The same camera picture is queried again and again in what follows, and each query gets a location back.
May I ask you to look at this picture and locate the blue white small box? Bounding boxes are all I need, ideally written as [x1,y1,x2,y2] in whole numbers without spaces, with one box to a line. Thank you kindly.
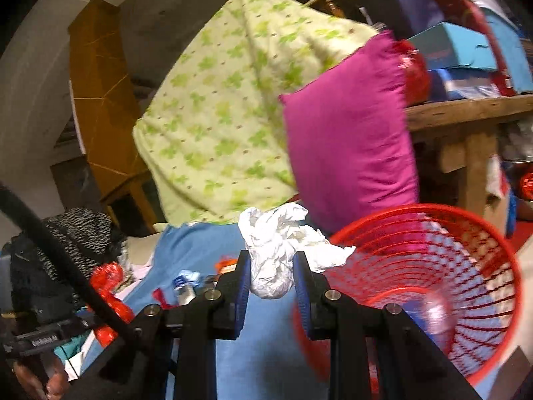
[173,270,202,306]

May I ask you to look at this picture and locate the white paper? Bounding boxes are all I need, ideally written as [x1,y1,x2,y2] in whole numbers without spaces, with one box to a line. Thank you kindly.
[238,202,355,300]

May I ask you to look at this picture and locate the red shiny plastic wrapper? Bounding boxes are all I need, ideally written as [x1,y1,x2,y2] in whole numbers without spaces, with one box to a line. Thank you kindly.
[89,262,135,348]

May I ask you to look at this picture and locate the orange wrapper bundle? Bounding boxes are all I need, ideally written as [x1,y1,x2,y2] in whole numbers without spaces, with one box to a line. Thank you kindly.
[215,256,238,275]

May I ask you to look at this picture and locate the person left hand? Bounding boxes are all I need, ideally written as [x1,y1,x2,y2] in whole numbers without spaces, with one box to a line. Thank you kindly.
[12,357,72,400]

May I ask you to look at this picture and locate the blue fleece blanket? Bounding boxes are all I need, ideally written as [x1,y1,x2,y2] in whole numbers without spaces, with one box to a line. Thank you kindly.
[121,223,328,399]

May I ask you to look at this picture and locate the black white dotted cloth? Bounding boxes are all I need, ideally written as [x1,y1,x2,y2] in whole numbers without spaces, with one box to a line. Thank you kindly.
[43,208,127,280]

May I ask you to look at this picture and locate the red mesh basket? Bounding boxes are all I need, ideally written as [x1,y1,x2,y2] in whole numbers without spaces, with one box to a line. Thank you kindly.
[293,202,524,388]

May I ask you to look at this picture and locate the green clover quilt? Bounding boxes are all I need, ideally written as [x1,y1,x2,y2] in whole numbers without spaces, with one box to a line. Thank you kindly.
[133,0,375,226]

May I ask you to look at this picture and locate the magenta pillow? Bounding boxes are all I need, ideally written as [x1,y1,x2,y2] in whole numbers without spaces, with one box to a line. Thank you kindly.
[279,32,418,233]

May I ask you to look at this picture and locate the wooden bench table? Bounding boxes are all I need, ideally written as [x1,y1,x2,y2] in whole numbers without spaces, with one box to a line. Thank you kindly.
[406,94,532,216]

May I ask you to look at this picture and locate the orange wooden cabinet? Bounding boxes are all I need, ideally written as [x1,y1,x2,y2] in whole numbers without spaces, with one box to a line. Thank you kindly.
[68,0,164,237]

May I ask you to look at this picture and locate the red foil bundle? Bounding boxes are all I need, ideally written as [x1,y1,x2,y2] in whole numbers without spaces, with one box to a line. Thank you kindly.
[395,40,431,107]

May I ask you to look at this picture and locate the light blue fashion box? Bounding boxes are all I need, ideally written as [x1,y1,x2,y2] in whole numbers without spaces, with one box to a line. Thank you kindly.
[408,22,497,71]

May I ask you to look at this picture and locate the light blue storage bin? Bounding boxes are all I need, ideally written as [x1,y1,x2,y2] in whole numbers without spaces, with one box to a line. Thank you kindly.
[481,7,532,94]

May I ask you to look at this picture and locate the black cable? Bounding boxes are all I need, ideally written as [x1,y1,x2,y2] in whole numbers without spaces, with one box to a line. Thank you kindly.
[0,182,143,342]

